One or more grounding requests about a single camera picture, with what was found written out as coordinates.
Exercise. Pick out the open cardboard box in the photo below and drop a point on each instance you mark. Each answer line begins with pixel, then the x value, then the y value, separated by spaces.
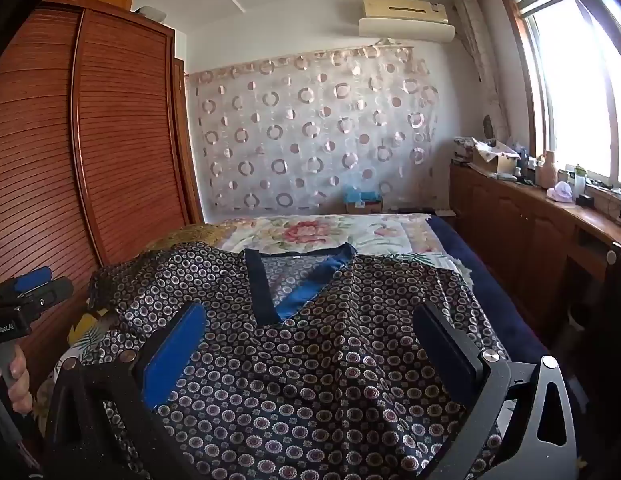
pixel 495 157

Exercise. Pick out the gold patterned cloth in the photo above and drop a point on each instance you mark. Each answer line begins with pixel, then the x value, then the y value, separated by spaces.
pixel 190 237

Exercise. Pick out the window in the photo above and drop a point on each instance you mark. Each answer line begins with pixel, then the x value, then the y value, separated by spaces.
pixel 575 90

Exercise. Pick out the oval wall ornament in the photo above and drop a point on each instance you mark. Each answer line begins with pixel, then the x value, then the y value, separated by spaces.
pixel 489 126

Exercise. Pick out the floral quilt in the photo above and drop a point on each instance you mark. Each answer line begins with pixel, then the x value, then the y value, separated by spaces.
pixel 300 232

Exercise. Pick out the sheer circle-patterned curtain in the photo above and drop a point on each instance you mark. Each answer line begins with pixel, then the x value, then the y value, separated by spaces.
pixel 310 135

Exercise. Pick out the navy circle-patterned shirt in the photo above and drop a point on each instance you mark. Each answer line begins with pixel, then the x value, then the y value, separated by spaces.
pixel 315 385

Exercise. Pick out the white plastic bag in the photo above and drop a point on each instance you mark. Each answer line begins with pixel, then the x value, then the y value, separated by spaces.
pixel 560 192

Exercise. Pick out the wooden slatted wardrobe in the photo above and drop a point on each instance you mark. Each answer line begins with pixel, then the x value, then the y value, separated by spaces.
pixel 115 135

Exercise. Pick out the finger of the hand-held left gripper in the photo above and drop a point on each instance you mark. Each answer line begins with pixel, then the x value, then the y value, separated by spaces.
pixel 53 292
pixel 33 280

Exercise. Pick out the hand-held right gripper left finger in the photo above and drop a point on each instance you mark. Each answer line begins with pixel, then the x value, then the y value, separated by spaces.
pixel 173 355

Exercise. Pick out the navy blue bed sheet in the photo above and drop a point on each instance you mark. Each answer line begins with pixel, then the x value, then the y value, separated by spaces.
pixel 490 285

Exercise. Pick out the white window drape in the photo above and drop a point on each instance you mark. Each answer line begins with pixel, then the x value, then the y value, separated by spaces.
pixel 483 60

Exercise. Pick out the green-lidded bottle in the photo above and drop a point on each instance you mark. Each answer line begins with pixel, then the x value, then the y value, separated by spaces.
pixel 579 185

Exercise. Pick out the person's left hand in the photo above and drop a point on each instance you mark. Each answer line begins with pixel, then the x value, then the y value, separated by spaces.
pixel 20 390

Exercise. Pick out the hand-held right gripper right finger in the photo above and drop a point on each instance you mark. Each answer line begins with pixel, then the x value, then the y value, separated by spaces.
pixel 448 355

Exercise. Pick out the pink bottle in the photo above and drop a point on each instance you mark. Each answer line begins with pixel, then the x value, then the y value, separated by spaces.
pixel 546 172

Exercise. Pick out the wooden side cabinet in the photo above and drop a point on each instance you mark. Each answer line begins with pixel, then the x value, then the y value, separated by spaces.
pixel 520 240

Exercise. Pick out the wall air conditioner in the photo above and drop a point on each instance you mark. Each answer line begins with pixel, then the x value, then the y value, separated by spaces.
pixel 405 22

